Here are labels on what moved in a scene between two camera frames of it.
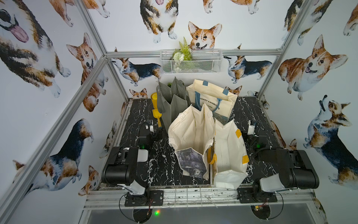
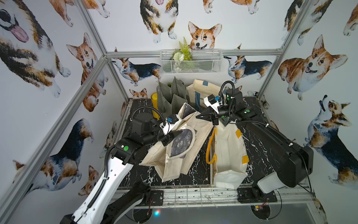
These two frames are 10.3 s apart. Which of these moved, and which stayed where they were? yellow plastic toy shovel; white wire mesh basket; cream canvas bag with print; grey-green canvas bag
Moved: cream canvas bag with print
Stayed: white wire mesh basket; grey-green canvas bag; yellow plastic toy shovel
